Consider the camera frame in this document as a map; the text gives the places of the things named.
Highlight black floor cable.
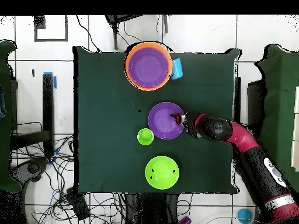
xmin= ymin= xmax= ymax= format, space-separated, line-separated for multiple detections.
xmin=76 ymin=15 xmax=102 ymax=53

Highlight dark green table cloth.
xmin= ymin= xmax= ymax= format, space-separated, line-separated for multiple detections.
xmin=72 ymin=46 xmax=241 ymax=194

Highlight black camera tripod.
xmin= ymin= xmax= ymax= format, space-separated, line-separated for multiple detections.
xmin=105 ymin=15 xmax=169 ymax=51

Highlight grey pedestal foot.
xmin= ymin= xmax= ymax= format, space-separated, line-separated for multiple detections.
xmin=10 ymin=158 xmax=50 ymax=185

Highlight person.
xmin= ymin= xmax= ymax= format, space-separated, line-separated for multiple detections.
xmin=0 ymin=83 xmax=7 ymax=118

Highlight blue cup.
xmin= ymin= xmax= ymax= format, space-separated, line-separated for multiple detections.
xmin=171 ymin=58 xmax=184 ymax=81
xmin=237 ymin=208 xmax=254 ymax=224

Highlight orange bowl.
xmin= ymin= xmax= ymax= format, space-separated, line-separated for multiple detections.
xmin=125 ymin=41 xmax=173 ymax=92

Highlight black power adapter box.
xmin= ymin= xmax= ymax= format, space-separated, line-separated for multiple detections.
xmin=65 ymin=187 xmax=91 ymax=222

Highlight tangle of cables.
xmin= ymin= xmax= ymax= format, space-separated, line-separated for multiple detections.
xmin=13 ymin=135 xmax=124 ymax=224

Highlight green bowl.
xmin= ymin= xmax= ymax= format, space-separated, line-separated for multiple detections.
xmin=145 ymin=155 xmax=180 ymax=190

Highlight white box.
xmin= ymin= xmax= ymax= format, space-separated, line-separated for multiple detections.
xmin=290 ymin=86 xmax=299 ymax=172

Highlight green cup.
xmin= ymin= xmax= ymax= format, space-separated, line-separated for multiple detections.
xmin=137 ymin=128 xmax=155 ymax=146

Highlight green cloth covered table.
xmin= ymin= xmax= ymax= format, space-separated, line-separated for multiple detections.
xmin=0 ymin=39 xmax=23 ymax=194
xmin=253 ymin=44 xmax=299 ymax=187

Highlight purple bowl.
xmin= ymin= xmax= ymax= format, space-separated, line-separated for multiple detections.
xmin=148 ymin=101 xmax=186 ymax=140
xmin=127 ymin=47 xmax=170 ymax=89

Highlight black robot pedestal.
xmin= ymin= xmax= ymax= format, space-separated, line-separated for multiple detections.
xmin=124 ymin=193 xmax=179 ymax=224

